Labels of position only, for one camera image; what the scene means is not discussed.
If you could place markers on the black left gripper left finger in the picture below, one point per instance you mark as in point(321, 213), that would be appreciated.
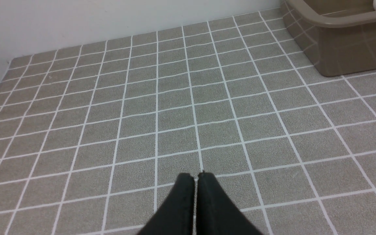
point(175, 216)

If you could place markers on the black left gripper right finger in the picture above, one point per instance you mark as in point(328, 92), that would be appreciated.
point(216, 214)

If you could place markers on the grey checkered tablecloth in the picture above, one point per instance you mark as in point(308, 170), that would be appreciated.
point(92, 137)

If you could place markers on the olive plastic bin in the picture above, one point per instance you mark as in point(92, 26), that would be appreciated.
point(337, 36)

